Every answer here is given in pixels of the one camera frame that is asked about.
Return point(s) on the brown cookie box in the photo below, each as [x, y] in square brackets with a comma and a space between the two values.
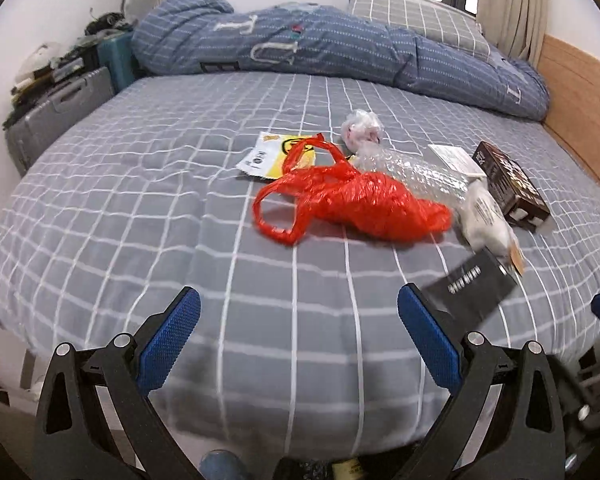
[510, 185]

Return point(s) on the beige curtain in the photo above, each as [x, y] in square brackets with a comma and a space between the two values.
[515, 5]

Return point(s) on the grey checked pillow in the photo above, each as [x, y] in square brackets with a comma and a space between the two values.
[420, 15]

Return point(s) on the grey suitcase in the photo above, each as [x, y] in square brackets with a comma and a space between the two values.
[55, 115]

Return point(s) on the yellow and white snack packet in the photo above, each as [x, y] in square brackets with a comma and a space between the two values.
[267, 155]

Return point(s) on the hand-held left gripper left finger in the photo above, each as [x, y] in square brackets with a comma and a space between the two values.
[172, 340]

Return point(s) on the blue striped quilt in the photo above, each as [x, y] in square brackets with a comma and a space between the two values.
[330, 45]

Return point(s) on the teal suitcase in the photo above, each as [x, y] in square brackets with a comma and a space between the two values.
[117, 60]

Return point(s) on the clear plastic wrapper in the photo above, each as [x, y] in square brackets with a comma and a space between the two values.
[362, 127]

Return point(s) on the white pouch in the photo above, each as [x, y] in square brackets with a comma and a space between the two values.
[485, 220]

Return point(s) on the stack of dark items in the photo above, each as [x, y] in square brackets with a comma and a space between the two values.
[75, 60]

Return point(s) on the blue slipper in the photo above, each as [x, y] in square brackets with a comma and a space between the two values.
[222, 467]

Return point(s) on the grey checked bed sheet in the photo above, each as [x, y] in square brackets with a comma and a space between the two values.
[180, 235]

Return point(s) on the white round object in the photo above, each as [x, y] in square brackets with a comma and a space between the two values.
[40, 57]

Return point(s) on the small white box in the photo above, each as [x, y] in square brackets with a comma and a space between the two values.
[455, 157]

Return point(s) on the black card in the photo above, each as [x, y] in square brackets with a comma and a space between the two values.
[472, 285]

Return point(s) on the dark tangled clutter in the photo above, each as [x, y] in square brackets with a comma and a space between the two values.
[107, 21]

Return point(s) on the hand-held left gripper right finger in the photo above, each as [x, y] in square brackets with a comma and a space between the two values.
[427, 340]

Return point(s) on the clear bubble wrap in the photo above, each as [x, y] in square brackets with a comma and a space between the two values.
[420, 172]

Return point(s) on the red plastic bag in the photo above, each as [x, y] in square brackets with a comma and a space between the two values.
[370, 200]

